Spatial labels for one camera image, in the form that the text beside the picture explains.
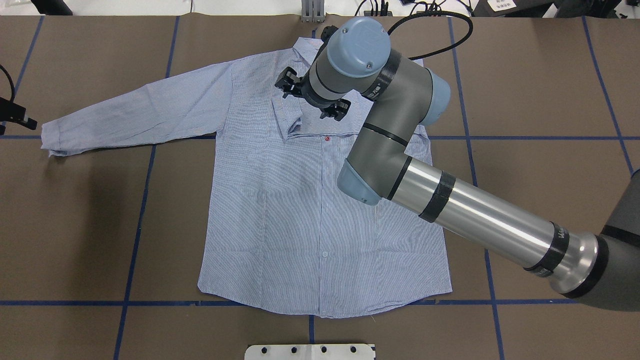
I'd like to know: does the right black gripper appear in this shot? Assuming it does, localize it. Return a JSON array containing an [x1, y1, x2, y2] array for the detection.
[[295, 82, 352, 122]]

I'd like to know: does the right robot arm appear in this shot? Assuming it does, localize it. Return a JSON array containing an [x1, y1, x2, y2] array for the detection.
[[276, 17, 640, 312]]

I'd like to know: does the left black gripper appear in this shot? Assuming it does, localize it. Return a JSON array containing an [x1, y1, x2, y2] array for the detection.
[[0, 97, 38, 136]]

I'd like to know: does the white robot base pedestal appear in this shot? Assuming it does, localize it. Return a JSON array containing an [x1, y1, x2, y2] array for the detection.
[[244, 343, 377, 360]]

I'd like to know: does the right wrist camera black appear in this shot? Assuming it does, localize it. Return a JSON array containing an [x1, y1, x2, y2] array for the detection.
[[274, 66, 303, 100]]

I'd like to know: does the aluminium frame post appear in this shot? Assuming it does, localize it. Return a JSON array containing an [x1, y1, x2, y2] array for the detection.
[[301, 0, 326, 23]]

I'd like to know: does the light blue striped shirt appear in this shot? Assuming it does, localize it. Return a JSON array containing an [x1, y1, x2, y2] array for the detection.
[[41, 38, 452, 318]]

